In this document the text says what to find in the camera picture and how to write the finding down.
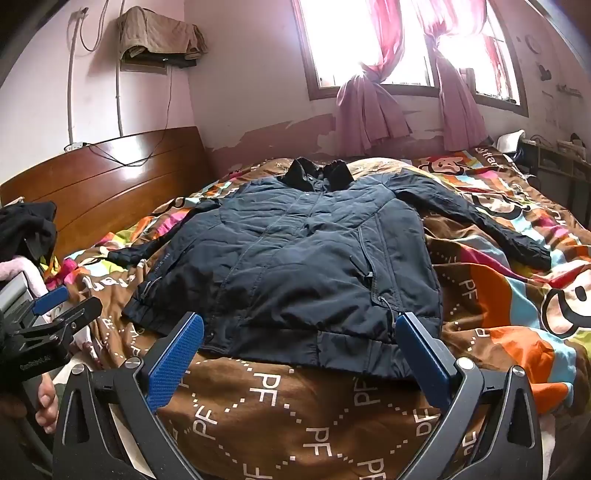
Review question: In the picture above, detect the black wall-mounted device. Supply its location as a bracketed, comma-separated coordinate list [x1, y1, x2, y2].
[122, 48, 197, 71]

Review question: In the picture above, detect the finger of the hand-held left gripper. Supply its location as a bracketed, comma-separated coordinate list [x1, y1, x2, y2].
[46, 296, 103, 342]
[28, 285, 70, 319]

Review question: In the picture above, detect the black cable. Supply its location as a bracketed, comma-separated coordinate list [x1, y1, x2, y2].
[85, 65, 174, 168]

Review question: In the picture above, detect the dark navy jacket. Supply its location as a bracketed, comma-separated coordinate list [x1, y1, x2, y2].
[106, 157, 552, 379]

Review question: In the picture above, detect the pink cloth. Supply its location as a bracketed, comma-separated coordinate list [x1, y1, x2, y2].
[0, 257, 52, 296]

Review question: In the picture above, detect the pink curtain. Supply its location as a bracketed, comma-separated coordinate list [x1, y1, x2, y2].
[335, 0, 439, 155]
[416, 0, 506, 151]

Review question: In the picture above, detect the brown cloth cover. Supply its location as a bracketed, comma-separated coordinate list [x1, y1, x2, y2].
[115, 6, 208, 61]

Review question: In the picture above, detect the person's left hand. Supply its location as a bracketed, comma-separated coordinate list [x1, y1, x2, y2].
[28, 369, 60, 435]

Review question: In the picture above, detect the wooden headboard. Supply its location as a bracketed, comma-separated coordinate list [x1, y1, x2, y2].
[0, 127, 213, 264]

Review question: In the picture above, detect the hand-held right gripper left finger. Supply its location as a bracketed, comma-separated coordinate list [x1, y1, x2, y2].
[52, 312, 205, 480]

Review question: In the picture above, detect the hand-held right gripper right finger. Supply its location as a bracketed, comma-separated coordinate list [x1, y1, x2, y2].
[394, 312, 542, 480]

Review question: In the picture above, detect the cluttered desk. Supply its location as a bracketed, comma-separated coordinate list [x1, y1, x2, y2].
[522, 134, 591, 210]

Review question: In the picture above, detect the white wall pipe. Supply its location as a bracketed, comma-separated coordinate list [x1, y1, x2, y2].
[67, 8, 89, 145]
[115, 69, 125, 138]

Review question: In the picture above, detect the white bag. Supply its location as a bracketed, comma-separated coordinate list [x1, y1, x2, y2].
[495, 130, 528, 154]

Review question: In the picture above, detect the black clothes pile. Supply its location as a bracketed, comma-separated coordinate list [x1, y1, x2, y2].
[0, 200, 58, 278]

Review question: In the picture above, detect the colourful printed blanket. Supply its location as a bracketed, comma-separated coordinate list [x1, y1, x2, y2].
[41, 152, 591, 480]

